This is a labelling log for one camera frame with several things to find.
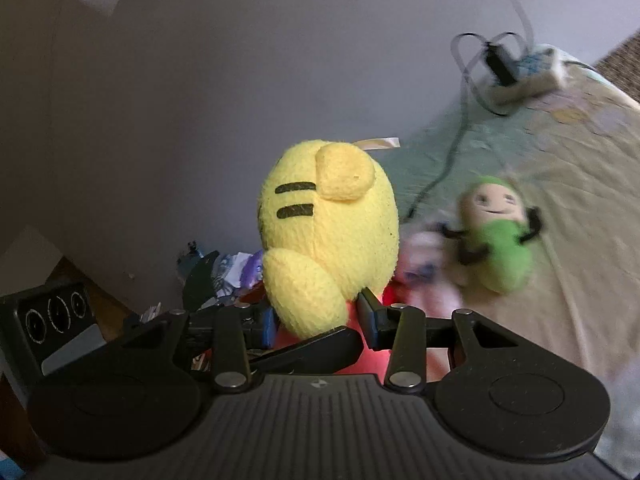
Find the pastel cartoon print bed sheet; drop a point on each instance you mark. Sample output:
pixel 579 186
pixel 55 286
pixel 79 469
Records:
pixel 575 185

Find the purple packet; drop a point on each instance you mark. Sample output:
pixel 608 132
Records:
pixel 252 270

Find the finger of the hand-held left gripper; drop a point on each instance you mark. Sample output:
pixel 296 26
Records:
pixel 320 350

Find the white power strip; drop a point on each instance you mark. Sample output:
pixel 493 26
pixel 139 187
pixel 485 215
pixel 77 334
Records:
pixel 535 77

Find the black charger adapter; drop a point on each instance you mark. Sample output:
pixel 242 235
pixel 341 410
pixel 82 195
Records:
pixel 500 65

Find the yellow tiger plush red body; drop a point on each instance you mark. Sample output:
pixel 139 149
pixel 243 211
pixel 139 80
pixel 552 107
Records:
pixel 340 235

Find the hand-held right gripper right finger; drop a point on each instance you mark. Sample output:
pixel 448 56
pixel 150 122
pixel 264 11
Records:
pixel 367 317

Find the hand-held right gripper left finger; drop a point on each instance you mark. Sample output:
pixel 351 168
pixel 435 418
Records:
pixel 268 327

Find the pile of crumpled wrappers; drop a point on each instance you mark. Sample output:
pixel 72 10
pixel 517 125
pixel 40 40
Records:
pixel 227 275

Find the green pea plush toy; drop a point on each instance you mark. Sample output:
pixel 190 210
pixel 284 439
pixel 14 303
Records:
pixel 500 255

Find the pale pink plush blue bow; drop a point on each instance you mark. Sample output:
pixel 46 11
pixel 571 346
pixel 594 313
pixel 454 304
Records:
pixel 425 260

